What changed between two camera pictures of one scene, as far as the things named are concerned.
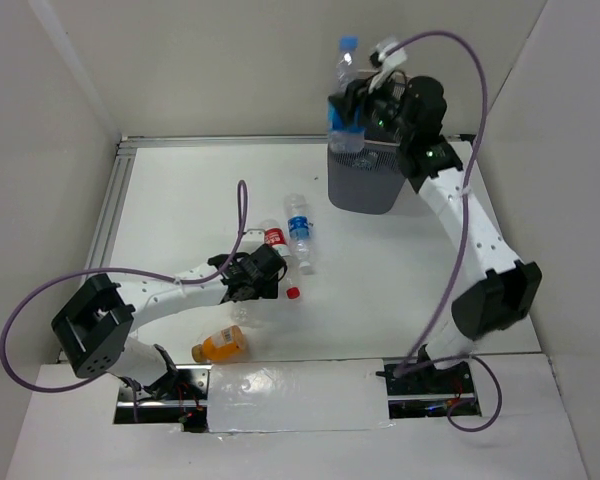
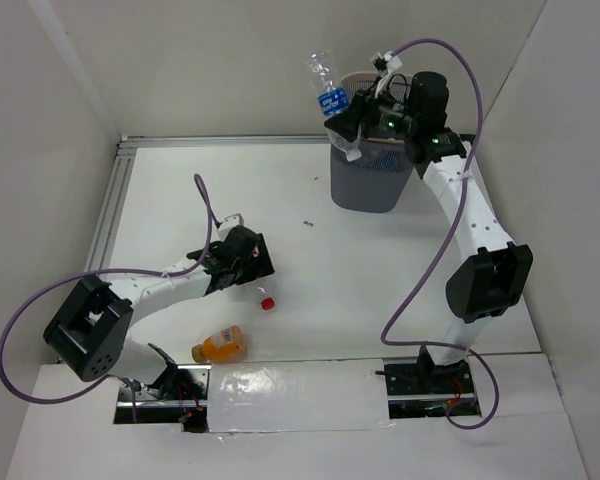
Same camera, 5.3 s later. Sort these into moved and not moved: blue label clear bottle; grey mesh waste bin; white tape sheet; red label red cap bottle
Moved: red label red cap bottle; blue label clear bottle
Not moved: white tape sheet; grey mesh waste bin
